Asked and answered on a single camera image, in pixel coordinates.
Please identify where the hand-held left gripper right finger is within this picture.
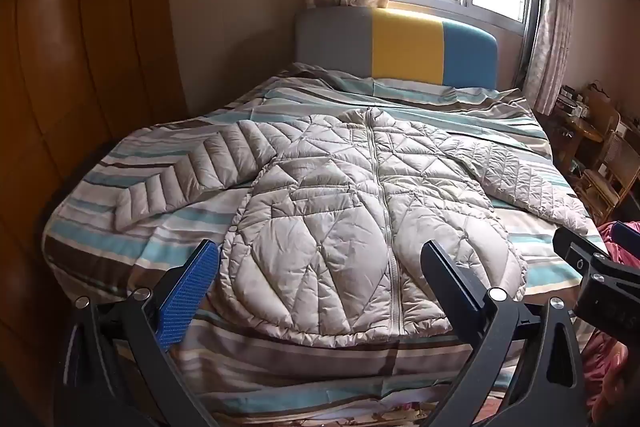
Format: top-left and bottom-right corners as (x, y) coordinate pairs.
(421, 240), (587, 427)

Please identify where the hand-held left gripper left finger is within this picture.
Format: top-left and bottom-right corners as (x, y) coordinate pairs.
(52, 239), (221, 427)

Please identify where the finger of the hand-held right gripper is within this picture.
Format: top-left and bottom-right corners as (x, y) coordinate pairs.
(611, 220), (640, 269)
(552, 225), (608, 275)

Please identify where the beige quilted puffer jacket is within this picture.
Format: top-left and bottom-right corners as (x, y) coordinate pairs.
(111, 107), (603, 349)

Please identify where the pink cloth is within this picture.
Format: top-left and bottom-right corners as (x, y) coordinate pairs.
(575, 219), (640, 427)

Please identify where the striped duvet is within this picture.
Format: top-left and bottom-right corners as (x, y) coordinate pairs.
(41, 62), (613, 427)

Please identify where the wooden rattan chair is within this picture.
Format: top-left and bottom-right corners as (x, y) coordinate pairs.
(574, 94), (640, 225)

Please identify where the round wooden table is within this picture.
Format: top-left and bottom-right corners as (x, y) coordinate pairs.
(562, 114), (606, 144)

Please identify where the striped pillow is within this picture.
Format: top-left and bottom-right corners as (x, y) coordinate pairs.
(372, 76), (506, 104)

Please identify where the grey yellow blue headboard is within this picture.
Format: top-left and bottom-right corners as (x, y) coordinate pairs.
(294, 7), (500, 90)

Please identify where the wooden wardrobe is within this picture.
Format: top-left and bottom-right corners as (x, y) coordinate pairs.
(0, 0), (190, 360)

